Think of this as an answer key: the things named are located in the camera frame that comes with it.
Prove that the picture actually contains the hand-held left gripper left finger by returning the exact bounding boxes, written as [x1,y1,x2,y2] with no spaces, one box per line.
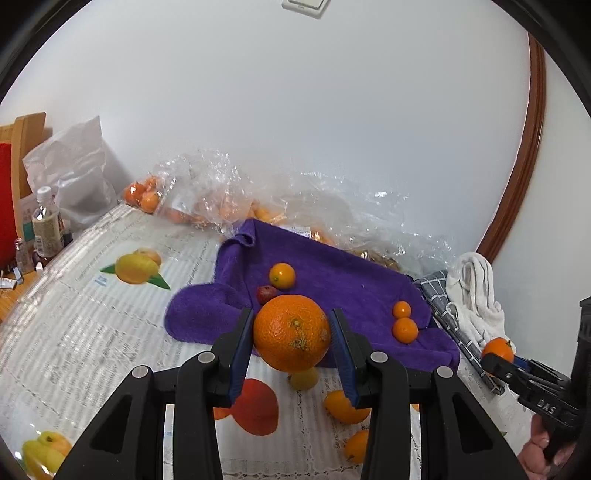
[53,308,256,480]

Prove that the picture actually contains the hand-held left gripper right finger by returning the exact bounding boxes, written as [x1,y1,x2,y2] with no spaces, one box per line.
[329,308,529,480]

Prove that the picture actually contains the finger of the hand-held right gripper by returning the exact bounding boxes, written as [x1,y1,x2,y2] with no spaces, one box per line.
[481,353,539,393]
[512,355,575,386]

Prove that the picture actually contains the person's right hand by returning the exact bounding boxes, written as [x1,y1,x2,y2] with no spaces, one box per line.
[517,413,580,480]

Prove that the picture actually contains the green jujube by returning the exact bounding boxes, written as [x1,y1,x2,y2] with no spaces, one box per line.
[288,367,320,391]

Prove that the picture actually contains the purple towel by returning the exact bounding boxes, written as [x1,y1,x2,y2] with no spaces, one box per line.
[165,218,461,370]

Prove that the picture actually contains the white striped towel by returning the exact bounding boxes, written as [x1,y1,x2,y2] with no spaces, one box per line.
[445,251,506,352]

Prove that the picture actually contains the grey checked cloth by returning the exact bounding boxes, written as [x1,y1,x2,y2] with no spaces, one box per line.
[413,270,506,395]

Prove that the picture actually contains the pile of bagged orange fruit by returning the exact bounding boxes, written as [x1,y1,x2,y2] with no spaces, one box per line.
[166,196,283,229]

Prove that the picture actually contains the large clear plastic bag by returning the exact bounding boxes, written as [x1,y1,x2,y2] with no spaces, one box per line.
[185,148,458,278]

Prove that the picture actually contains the cluster of bagged oranges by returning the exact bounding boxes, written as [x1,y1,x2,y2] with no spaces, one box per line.
[124,178,163,214]

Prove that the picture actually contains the small clear plastic bag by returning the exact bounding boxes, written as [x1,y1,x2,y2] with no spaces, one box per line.
[122,154,190,217]

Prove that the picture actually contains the clear plastic bottle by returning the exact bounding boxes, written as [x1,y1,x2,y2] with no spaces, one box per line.
[31,186,65,258]

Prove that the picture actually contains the small glass bottle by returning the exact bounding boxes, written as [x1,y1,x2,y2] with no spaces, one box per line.
[14,237,31,278]

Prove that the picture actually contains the white plastic bag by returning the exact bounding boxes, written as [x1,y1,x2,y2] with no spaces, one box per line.
[23,115,118,232]

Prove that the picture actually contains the wooden chair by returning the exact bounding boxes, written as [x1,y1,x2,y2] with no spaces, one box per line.
[0,112,49,241]

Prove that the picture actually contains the brown wooden door frame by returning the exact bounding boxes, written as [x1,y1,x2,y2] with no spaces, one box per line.
[475,34,548,266]

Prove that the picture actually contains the white light switch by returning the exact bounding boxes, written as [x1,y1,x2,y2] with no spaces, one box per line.
[281,0,331,19]

